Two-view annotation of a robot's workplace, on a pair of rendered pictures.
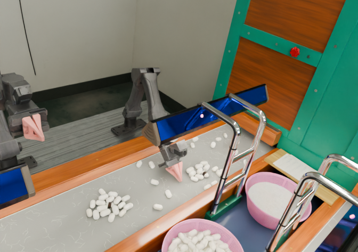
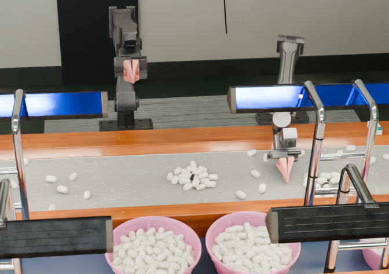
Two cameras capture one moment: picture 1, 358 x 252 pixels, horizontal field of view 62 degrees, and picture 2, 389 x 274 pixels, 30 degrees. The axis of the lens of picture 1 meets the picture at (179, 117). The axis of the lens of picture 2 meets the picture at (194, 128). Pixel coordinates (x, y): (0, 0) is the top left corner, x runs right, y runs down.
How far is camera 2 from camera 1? 135 cm
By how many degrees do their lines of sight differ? 33
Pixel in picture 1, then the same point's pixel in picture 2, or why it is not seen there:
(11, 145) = (129, 97)
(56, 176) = (157, 137)
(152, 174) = (261, 167)
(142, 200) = (230, 185)
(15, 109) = (122, 53)
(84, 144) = (213, 123)
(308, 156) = not seen: outside the picture
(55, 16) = not seen: outside the picture
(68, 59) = (281, 15)
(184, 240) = (246, 229)
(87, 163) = (194, 134)
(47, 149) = (170, 117)
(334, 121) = not seen: outside the picture
